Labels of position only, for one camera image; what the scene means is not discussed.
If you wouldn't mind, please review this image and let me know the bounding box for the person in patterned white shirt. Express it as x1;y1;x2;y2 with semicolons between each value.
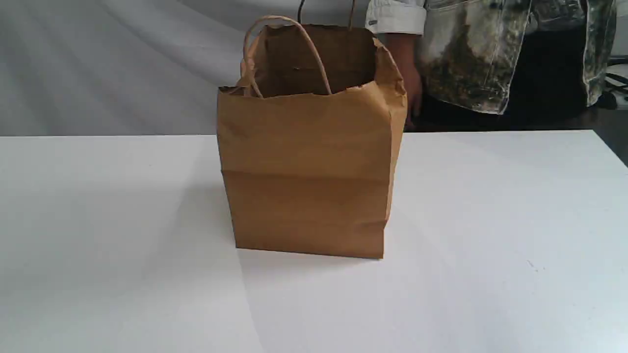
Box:
365;0;618;129

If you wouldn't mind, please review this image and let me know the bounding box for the person's right hand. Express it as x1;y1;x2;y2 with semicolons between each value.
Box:
399;62;422;132

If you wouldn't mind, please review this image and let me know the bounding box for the brown paper bag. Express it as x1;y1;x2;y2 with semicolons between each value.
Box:
217;15;408;259

